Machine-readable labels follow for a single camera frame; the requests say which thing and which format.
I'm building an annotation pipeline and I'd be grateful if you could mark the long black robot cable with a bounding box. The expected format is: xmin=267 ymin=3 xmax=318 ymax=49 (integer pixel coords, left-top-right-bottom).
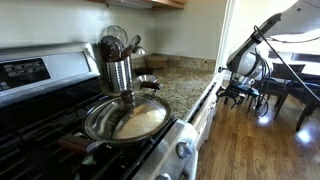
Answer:
xmin=253 ymin=24 xmax=320 ymax=104

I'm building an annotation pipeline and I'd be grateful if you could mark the dark dining table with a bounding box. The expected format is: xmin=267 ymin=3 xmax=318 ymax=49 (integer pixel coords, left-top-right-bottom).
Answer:
xmin=266 ymin=49 xmax=320 ymax=78

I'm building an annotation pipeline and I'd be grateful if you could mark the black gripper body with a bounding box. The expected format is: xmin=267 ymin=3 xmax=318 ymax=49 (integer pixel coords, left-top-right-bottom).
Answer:
xmin=229 ymin=81 xmax=261 ymax=105

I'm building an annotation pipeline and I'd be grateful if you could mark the silver stove knob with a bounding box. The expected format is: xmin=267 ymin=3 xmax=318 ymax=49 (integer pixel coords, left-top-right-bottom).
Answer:
xmin=154 ymin=172 xmax=173 ymax=180
xmin=175 ymin=139 xmax=194 ymax=159

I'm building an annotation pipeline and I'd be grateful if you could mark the dark wooden spoon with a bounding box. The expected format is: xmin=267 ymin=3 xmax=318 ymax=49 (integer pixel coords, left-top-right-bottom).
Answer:
xmin=98 ymin=34 xmax=124 ymax=63

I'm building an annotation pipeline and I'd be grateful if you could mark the metal drawer handle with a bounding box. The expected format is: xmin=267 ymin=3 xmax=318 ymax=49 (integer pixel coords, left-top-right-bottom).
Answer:
xmin=208 ymin=99 xmax=218 ymax=113

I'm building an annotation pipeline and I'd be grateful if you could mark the wire mesh skimmer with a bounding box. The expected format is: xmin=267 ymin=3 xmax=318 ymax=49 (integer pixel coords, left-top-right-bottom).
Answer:
xmin=101 ymin=24 xmax=129 ymax=46

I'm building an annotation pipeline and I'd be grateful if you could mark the steel pan wooden handle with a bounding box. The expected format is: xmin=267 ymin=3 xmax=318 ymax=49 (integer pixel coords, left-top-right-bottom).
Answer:
xmin=56 ymin=94 xmax=173 ymax=156

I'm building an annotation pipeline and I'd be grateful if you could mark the steel lid wooden knob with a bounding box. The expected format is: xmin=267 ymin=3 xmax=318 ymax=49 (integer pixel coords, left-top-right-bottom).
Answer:
xmin=84 ymin=89 xmax=169 ymax=141

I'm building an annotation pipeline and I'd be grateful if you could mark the round wooden bowl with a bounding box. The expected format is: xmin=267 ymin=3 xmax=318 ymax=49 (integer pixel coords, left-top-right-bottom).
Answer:
xmin=145 ymin=54 xmax=169 ymax=70

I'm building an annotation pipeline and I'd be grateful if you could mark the white door frame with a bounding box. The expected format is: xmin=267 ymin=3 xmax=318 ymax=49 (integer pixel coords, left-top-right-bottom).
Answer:
xmin=214 ymin=0 xmax=236 ymax=81

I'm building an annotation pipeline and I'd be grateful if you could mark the dark wooden chair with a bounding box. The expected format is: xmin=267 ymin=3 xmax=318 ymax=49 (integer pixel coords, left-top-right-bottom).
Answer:
xmin=286 ymin=79 xmax=320 ymax=133
xmin=246 ymin=61 xmax=306 ymax=121

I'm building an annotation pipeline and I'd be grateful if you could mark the steel serving spoon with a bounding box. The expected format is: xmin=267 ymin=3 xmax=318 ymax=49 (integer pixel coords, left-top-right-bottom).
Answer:
xmin=129 ymin=34 xmax=142 ymax=48

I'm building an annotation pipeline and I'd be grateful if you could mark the looped black robot cable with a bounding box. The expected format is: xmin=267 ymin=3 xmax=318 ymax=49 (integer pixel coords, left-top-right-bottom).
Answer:
xmin=248 ymin=48 xmax=273 ymax=119

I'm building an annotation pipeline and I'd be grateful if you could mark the stainless steel gas stove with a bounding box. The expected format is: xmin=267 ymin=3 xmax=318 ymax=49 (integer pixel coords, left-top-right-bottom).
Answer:
xmin=0 ymin=41 xmax=201 ymax=180

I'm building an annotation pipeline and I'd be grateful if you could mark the wooden wall cabinet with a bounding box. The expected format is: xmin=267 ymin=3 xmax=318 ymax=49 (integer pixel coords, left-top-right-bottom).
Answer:
xmin=151 ymin=0 xmax=188 ymax=10

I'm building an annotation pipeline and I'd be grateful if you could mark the steel ladle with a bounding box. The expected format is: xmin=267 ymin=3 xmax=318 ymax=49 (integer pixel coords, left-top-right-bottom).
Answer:
xmin=132 ymin=45 xmax=147 ymax=56

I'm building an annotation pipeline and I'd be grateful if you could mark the brown wooden spatula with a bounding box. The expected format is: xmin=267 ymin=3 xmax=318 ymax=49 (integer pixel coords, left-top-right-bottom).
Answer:
xmin=120 ymin=44 xmax=134 ymax=61

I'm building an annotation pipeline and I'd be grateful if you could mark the perforated steel utensil holder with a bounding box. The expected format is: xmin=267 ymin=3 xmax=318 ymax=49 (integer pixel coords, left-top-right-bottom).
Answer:
xmin=103 ymin=56 xmax=134 ymax=94

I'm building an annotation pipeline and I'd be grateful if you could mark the grey range hood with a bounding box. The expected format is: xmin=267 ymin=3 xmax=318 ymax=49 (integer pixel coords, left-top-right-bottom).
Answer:
xmin=105 ymin=0 xmax=154 ymax=10

